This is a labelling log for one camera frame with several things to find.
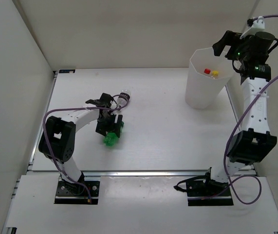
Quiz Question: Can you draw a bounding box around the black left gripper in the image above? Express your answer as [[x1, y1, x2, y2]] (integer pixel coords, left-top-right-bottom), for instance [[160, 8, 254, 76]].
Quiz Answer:
[[95, 112, 122, 137]]

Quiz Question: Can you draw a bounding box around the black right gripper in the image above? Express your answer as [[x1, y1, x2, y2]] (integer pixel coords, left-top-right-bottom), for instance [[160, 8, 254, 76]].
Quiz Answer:
[[213, 31, 255, 63]]

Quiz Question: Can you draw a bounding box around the green plastic bottle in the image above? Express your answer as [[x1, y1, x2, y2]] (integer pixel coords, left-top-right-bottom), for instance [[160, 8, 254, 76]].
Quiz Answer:
[[103, 132, 119, 147]]

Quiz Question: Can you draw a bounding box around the yellow cap clear bottle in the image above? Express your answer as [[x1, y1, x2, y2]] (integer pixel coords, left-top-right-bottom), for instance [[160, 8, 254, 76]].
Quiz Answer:
[[211, 70, 219, 79]]

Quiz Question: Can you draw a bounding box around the red label clear bottle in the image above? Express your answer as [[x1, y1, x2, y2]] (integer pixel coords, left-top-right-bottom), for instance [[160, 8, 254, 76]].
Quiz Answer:
[[204, 68, 211, 74]]

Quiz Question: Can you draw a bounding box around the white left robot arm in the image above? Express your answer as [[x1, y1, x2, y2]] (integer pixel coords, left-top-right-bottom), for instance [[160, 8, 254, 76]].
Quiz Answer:
[[38, 93, 124, 195]]

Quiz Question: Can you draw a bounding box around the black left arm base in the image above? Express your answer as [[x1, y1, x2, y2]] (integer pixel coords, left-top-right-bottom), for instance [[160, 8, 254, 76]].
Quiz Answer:
[[55, 176, 100, 205]]

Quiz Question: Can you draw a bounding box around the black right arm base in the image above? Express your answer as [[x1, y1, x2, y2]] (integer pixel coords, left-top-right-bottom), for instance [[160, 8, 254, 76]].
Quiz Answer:
[[173, 171, 234, 207]]

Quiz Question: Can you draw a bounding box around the white octagonal plastic bin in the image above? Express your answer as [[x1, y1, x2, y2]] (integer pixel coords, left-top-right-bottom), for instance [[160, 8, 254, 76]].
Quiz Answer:
[[185, 47, 234, 109]]

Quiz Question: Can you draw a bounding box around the black label clear bottle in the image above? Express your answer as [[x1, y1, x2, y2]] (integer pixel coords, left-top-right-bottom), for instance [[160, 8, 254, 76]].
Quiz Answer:
[[116, 89, 131, 108]]

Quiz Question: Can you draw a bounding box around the dark label sticker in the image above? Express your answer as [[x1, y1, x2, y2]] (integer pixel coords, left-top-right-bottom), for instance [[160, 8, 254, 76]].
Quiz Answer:
[[58, 69, 75, 74]]

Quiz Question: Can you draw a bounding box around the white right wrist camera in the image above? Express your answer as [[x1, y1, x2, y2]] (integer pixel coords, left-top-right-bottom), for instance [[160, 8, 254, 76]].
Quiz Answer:
[[240, 16, 265, 39]]

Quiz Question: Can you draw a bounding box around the silver aluminium front rail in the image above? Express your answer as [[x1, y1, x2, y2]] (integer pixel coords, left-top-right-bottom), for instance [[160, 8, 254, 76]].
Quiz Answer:
[[83, 170, 207, 177]]

